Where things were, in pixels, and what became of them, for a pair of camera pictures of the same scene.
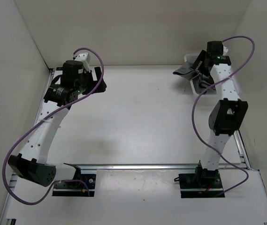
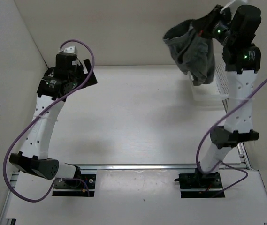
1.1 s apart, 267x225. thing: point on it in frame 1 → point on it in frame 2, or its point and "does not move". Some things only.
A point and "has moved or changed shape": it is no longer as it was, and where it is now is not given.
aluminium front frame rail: (137, 167) does not move
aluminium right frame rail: (241, 149) does not move
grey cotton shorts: (201, 82) has moved or changed shape
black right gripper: (202, 58) → (203, 24)
